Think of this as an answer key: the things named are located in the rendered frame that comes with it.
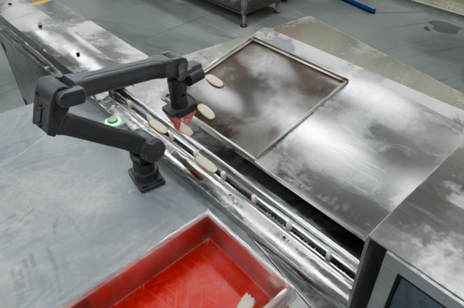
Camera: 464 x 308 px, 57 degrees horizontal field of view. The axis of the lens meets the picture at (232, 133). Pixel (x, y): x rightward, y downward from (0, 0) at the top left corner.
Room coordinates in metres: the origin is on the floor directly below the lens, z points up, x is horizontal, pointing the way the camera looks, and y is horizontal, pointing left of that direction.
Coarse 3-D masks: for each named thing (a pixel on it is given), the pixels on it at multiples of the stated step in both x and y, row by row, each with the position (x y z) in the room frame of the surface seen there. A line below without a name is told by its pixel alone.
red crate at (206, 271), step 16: (208, 240) 0.75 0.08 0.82; (192, 256) 0.69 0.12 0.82; (208, 256) 0.69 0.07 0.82; (224, 256) 0.69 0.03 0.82; (160, 272) 0.65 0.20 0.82; (176, 272) 0.65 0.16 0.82; (192, 272) 0.65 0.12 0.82; (208, 272) 0.64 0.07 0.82; (224, 272) 0.64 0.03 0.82; (240, 272) 0.64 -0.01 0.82; (144, 288) 0.60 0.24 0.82; (160, 288) 0.60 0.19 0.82; (176, 288) 0.60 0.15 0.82; (192, 288) 0.60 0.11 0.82; (208, 288) 0.60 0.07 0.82; (224, 288) 0.60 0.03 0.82; (240, 288) 0.60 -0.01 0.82; (256, 288) 0.59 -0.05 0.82; (128, 304) 0.56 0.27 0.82; (144, 304) 0.56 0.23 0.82; (160, 304) 0.56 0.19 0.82; (176, 304) 0.56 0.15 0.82; (192, 304) 0.55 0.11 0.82; (208, 304) 0.55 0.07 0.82; (224, 304) 0.55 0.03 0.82; (256, 304) 0.55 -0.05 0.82
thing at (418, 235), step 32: (448, 160) 0.55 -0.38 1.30; (416, 192) 0.47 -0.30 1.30; (448, 192) 0.47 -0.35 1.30; (384, 224) 0.41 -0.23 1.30; (416, 224) 0.41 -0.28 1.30; (448, 224) 0.41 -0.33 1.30; (384, 256) 0.45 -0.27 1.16; (416, 256) 0.35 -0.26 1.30; (448, 256) 0.35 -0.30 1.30; (352, 288) 0.39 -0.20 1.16; (384, 288) 0.35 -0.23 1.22; (416, 288) 0.32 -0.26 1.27; (448, 288) 0.30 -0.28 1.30
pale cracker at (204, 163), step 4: (200, 156) 1.07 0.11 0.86; (196, 160) 1.05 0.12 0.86; (200, 160) 1.05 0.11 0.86; (204, 160) 1.05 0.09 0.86; (208, 160) 1.05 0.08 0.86; (200, 164) 1.03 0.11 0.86; (204, 164) 1.03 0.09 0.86; (208, 164) 1.02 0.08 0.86; (212, 164) 1.02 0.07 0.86; (204, 168) 1.01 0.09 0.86; (208, 168) 1.01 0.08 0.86; (212, 168) 1.01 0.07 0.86; (216, 168) 1.01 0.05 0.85; (212, 172) 0.99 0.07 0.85
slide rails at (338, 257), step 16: (112, 96) 1.46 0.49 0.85; (144, 112) 1.34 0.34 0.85; (176, 144) 1.14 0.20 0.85; (192, 144) 1.14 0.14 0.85; (256, 192) 0.90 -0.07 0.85; (256, 208) 0.84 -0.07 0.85; (272, 208) 0.84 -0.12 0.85; (320, 240) 0.72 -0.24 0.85; (320, 256) 0.67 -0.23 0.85; (336, 256) 0.67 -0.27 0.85; (336, 272) 0.62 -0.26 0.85; (352, 272) 0.62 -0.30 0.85
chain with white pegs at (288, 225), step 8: (128, 104) 1.38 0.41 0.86; (136, 112) 1.36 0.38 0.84; (168, 136) 1.20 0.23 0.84; (224, 176) 0.97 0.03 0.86; (232, 184) 0.95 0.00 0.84; (240, 192) 0.92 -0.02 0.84; (256, 200) 0.87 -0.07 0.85; (272, 216) 0.82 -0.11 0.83; (288, 224) 0.76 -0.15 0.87; (304, 240) 0.73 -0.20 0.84; (328, 256) 0.66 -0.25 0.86; (336, 264) 0.65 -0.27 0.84; (344, 272) 0.62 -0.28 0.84
